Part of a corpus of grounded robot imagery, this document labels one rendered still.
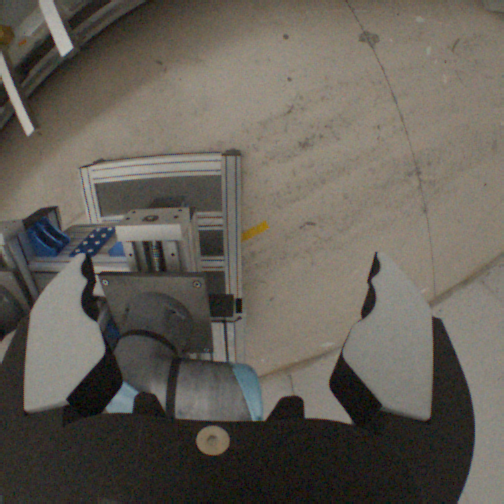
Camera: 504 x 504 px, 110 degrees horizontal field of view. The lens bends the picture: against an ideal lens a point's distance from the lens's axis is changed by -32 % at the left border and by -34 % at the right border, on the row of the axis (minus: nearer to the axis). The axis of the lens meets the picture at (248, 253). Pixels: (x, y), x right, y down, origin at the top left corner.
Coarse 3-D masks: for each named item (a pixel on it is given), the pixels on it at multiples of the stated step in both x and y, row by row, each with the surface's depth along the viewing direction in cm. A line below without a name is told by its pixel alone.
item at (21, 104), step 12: (0, 48) 31; (0, 60) 33; (0, 72) 35; (12, 72) 37; (12, 84) 38; (12, 96) 40; (24, 96) 42; (24, 108) 42; (24, 120) 44; (36, 120) 47; (36, 132) 48
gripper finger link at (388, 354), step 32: (384, 256) 10; (384, 288) 8; (416, 288) 8; (384, 320) 7; (416, 320) 7; (352, 352) 6; (384, 352) 6; (416, 352) 6; (352, 384) 6; (384, 384) 5; (416, 384) 5; (352, 416) 6; (416, 416) 4
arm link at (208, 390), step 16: (192, 368) 37; (208, 368) 38; (224, 368) 38; (240, 368) 39; (192, 384) 35; (208, 384) 35; (224, 384) 36; (240, 384) 36; (256, 384) 36; (176, 400) 33; (192, 400) 34; (208, 400) 34; (224, 400) 34; (240, 400) 34; (256, 400) 35; (176, 416) 33; (192, 416) 33; (208, 416) 32; (224, 416) 33; (240, 416) 34; (256, 416) 34
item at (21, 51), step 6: (24, 36) 36; (30, 36) 38; (18, 42) 36; (30, 42) 41; (36, 42) 43; (12, 48) 37; (18, 48) 39; (24, 48) 41; (30, 48) 43; (12, 54) 39; (18, 54) 41; (24, 54) 44; (12, 60) 41; (18, 60) 44; (0, 84) 47
